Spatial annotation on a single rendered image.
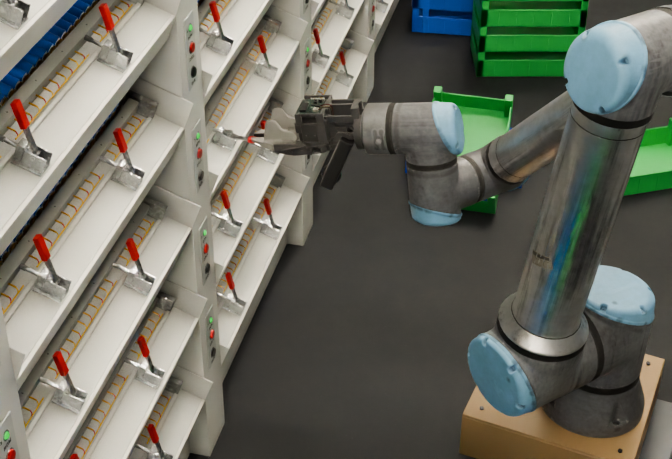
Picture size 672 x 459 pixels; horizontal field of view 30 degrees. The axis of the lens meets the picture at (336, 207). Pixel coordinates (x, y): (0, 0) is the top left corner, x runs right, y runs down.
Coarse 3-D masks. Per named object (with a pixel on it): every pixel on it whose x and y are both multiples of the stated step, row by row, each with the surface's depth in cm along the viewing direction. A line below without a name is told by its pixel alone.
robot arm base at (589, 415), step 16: (640, 384) 225; (560, 400) 223; (576, 400) 221; (592, 400) 220; (608, 400) 219; (624, 400) 220; (640, 400) 224; (560, 416) 223; (576, 416) 221; (592, 416) 220; (608, 416) 220; (624, 416) 221; (640, 416) 225; (576, 432) 222; (592, 432) 221; (608, 432) 221; (624, 432) 223
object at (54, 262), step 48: (144, 96) 195; (96, 144) 182; (144, 144) 190; (96, 192) 177; (144, 192) 185; (48, 240) 166; (96, 240) 171; (0, 288) 155; (48, 288) 160; (48, 336) 157
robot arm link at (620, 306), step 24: (600, 288) 214; (624, 288) 214; (648, 288) 216; (600, 312) 209; (624, 312) 209; (648, 312) 211; (600, 336) 209; (624, 336) 211; (648, 336) 216; (600, 360) 210; (624, 360) 214; (600, 384) 218; (624, 384) 218
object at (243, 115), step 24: (288, 24) 262; (288, 48) 260; (240, 72) 247; (240, 96) 241; (264, 96) 244; (216, 120) 233; (240, 120) 235; (216, 144) 227; (240, 144) 230; (216, 168) 222
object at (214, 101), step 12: (264, 24) 259; (252, 36) 254; (252, 48) 253; (240, 60) 246; (228, 72) 241; (228, 84) 238; (240, 84) 243; (216, 96) 234; (204, 108) 230; (216, 108) 233
